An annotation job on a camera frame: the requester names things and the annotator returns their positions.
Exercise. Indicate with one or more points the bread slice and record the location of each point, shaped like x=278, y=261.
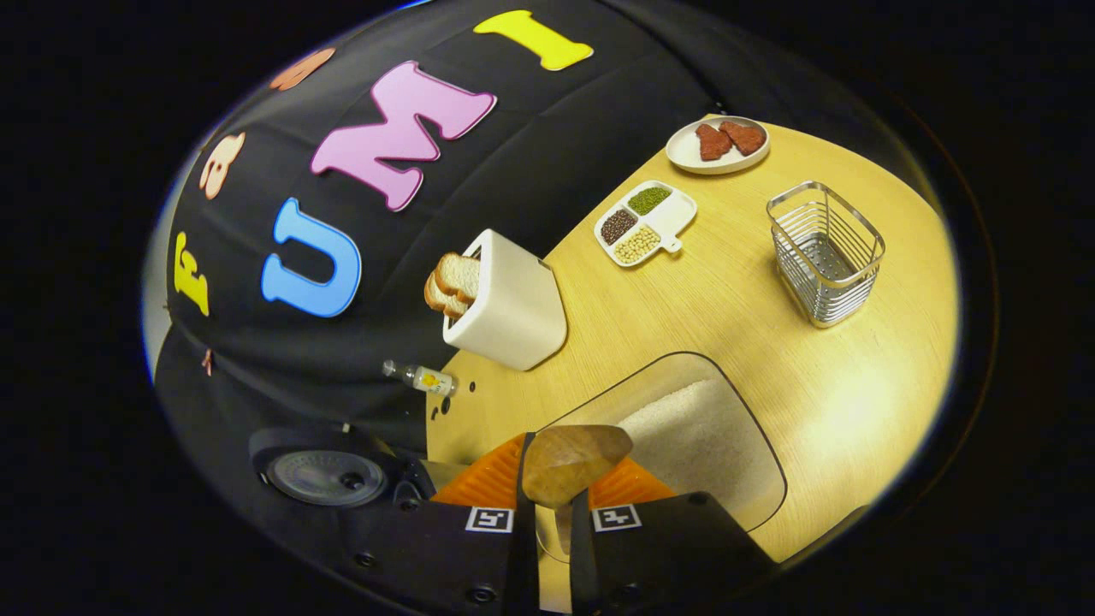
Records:
x=440, y=301
x=458, y=275

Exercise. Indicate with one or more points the pile of dark beans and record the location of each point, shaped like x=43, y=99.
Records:
x=618, y=228

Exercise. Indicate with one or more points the white round plate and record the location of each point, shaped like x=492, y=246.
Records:
x=684, y=154

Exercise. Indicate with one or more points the red meat piece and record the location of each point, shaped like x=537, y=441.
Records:
x=744, y=137
x=713, y=142

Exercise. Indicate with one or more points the white toaster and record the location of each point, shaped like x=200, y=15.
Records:
x=513, y=316

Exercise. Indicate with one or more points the pile of yellow beans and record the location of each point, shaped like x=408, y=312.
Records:
x=637, y=244

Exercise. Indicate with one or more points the pile of green beans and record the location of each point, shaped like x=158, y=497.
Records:
x=649, y=200

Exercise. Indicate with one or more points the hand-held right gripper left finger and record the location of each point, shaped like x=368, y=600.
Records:
x=526, y=565

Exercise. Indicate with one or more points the white rice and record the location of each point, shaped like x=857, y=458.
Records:
x=684, y=436

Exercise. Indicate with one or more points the black rice cooker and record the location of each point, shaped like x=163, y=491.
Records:
x=325, y=479

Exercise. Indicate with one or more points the wooden spoon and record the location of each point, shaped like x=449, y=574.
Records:
x=573, y=462

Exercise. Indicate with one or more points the small glass bottle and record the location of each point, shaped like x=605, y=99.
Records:
x=428, y=379

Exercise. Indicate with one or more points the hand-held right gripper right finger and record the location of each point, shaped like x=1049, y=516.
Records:
x=582, y=565

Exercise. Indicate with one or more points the white divided dish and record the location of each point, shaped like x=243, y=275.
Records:
x=676, y=214

